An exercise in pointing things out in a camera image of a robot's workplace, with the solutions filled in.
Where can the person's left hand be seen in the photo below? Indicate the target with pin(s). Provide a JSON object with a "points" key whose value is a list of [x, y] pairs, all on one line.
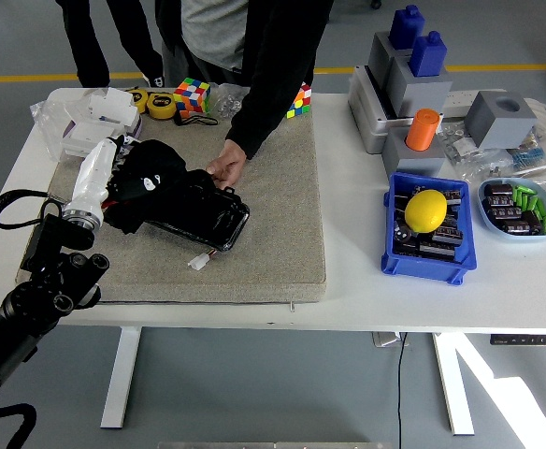
{"points": [[230, 163]]}

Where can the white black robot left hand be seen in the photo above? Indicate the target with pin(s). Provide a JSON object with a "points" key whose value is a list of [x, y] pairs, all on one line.
{"points": [[93, 175]]}

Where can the black glossy panel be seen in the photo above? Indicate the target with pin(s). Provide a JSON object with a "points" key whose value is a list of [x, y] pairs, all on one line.
{"points": [[207, 220]]}

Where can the black rag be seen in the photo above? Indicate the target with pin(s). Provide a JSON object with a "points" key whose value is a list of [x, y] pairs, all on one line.
{"points": [[156, 156]]}

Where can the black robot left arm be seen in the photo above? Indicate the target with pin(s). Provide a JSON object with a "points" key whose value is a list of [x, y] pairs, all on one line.
{"points": [[44, 290]]}

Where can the person's left forearm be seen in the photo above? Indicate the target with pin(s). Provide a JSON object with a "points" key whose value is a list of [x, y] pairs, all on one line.
{"points": [[263, 112]]}

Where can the black table control panel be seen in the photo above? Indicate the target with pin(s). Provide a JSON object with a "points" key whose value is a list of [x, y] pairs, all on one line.
{"points": [[527, 340]]}

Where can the white flat box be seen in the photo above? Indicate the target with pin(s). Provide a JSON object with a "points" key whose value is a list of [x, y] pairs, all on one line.
{"points": [[83, 135]]}

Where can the clear bag of metal parts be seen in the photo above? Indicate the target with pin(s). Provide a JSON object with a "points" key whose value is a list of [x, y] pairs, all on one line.
{"points": [[226, 100]]}

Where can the white open carton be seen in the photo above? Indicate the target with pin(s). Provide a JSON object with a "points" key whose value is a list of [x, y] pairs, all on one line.
{"points": [[111, 105]]}

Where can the grey-brown mat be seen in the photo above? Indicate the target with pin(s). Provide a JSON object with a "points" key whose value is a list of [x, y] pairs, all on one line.
{"points": [[273, 224]]}

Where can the colourful puzzle cube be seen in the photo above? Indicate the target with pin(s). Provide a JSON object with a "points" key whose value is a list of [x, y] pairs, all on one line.
{"points": [[301, 103], [192, 96]]}

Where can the yellow tape measure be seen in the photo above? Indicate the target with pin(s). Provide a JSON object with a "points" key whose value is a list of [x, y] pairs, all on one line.
{"points": [[162, 105], [140, 99]]}

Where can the person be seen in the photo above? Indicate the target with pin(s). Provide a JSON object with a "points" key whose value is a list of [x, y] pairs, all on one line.
{"points": [[100, 37], [217, 33]]}

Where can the light grey case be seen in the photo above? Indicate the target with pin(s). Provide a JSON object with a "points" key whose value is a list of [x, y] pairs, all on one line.
{"points": [[364, 121]]}

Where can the orange cylinder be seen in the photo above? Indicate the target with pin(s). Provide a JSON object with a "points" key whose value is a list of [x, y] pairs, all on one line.
{"points": [[423, 131]]}

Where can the white table leg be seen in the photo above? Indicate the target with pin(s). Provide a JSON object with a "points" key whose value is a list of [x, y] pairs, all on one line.
{"points": [[121, 374], [453, 383]]}

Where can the yellow lemon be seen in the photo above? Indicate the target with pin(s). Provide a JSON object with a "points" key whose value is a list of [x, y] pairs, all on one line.
{"points": [[426, 210]]}

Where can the blue bottle-shaped block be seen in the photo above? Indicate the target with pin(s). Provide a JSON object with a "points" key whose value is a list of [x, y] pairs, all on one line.
{"points": [[406, 28], [428, 56]]}

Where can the blue plastic bin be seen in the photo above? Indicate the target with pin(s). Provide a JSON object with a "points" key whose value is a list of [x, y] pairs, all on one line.
{"points": [[429, 271]]}

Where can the clear bag of small parts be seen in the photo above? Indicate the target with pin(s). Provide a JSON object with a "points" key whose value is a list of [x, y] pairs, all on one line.
{"points": [[460, 145]]}

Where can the grey box under table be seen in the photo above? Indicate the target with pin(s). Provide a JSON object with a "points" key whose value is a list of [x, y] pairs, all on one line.
{"points": [[387, 339]]}

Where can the white power strip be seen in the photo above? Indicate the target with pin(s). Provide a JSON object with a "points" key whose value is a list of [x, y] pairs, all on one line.
{"points": [[462, 100]]}

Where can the light blue dish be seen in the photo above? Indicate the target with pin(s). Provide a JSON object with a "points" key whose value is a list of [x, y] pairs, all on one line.
{"points": [[488, 227]]}

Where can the grey block with round hole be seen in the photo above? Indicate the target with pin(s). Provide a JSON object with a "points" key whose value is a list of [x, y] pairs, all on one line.
{"points": [[502, 126]]}

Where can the green battery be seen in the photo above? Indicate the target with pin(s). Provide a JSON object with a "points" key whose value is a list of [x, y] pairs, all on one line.
{"points": [[518, 195], [542, 215], [531, 201]]}

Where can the clear bag of blue resistors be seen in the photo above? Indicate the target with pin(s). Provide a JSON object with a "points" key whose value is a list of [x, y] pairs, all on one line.
{"points": [[527, 152]]}

